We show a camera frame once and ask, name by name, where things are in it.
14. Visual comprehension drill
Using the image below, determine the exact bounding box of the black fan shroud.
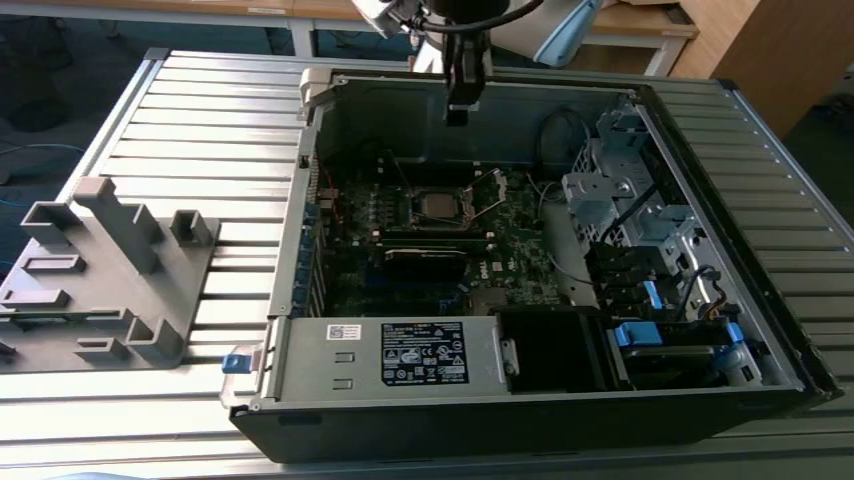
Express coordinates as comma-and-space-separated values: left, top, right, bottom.
488, 305, 634, 395

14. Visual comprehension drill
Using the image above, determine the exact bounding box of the ribbed chipset heatsink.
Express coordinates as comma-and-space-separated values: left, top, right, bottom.
468, 288, 510, 315

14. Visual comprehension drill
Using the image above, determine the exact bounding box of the blue cable connector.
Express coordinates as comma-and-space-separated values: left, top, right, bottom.
639, 279, 667, 312

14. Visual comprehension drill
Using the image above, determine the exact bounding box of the green motherboard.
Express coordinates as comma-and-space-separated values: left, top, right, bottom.
312, 164, 602, 319

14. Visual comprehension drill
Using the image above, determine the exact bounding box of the black PC case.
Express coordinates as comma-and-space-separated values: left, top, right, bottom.
219, 67, 846, 464

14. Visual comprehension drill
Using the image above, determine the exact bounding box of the perforated metal drive cage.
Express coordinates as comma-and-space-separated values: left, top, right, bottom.
559, 94, 712, 321

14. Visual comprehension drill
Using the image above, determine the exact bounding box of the metal wire locking lever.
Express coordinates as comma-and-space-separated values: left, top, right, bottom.
380, 144, 412, 191

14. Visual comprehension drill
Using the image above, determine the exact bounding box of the silver green CPU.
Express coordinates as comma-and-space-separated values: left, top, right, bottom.
419, 193, 463, 216

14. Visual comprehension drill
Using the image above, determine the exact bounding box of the wooden cabinet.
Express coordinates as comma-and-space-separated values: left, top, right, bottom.
670, 0, 854, 141

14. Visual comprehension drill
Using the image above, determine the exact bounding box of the silver power supply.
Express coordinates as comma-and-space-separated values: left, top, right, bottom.
256, 314, 512, 401

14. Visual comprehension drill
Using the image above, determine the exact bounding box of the blue plastic latch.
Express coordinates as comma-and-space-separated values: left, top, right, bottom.
221, 352, 260, 376

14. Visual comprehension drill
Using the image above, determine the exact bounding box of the silver metal bracket box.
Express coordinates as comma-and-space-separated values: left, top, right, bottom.
562, 171, 634, 212

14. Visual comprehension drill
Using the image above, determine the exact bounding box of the black graphics card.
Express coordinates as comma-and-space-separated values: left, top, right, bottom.
383, 247, 472, 282

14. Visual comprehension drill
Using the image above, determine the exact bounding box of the blue disk carrier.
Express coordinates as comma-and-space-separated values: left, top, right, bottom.
607, 319, 747, 392

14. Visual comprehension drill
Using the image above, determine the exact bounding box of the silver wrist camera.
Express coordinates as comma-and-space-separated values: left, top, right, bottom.
349, 0, 419, 39

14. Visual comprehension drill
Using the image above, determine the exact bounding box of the CPU socket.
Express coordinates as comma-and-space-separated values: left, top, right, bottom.
406, 187, 483, 231

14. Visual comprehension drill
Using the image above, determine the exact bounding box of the grey parts rack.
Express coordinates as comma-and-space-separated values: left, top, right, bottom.
0, 174, 223, 374

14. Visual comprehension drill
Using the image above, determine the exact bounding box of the wooden desk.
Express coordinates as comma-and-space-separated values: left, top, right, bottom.
292, 0, 702, 77
0, 0, 299, 56

